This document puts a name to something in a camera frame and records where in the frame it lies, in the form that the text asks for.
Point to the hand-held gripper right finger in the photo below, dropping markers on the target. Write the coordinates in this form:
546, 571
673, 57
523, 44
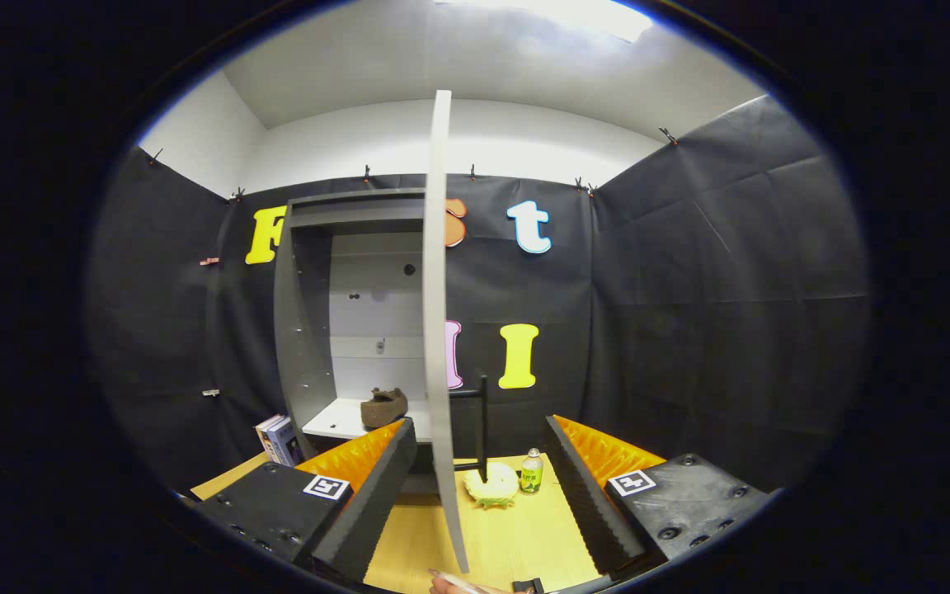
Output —
586, 503

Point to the beige shoe cabinet door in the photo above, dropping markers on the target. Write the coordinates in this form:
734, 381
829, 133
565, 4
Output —
435, 289

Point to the brown fuzzy shoe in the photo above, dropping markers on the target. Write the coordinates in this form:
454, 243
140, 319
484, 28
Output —
383, 408

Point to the white spine book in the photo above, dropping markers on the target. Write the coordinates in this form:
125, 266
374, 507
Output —
263, 433

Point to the green drink bottle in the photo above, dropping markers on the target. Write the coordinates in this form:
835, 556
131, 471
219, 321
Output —
531, 477

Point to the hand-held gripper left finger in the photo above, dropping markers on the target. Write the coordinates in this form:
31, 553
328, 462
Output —
372, 503

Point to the yellow-green toy cabbage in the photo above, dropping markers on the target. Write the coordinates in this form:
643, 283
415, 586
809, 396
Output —
493, 488

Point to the grey shoe cabinet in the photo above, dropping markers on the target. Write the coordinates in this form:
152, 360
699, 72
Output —
302, 330

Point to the black backdrop cloth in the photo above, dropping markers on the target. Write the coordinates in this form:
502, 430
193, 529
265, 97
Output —
689, 313

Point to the black clip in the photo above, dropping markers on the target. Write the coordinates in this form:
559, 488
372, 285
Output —
585, 187
237, 195

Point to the blue book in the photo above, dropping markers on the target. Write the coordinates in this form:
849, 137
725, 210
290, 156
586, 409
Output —
285, 441

